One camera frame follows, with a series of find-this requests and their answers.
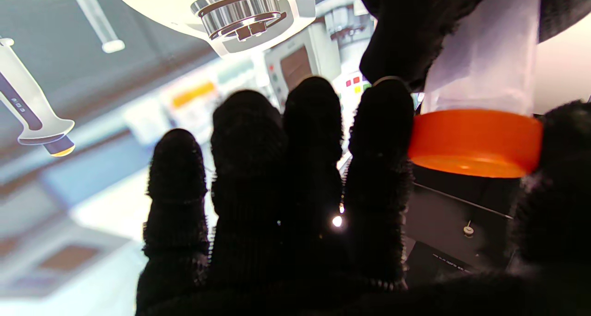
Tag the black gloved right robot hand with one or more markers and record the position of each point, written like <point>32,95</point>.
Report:
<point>277,237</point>

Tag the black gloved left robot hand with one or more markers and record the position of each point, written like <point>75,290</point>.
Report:
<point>406,29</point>

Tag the clear plastic test tube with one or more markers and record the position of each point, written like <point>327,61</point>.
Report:
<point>485,52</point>

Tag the orange round tube cap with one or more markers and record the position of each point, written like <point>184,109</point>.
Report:
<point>475,142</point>

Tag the printed laboratory backdrop poster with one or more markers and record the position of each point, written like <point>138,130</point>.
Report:
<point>115,122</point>

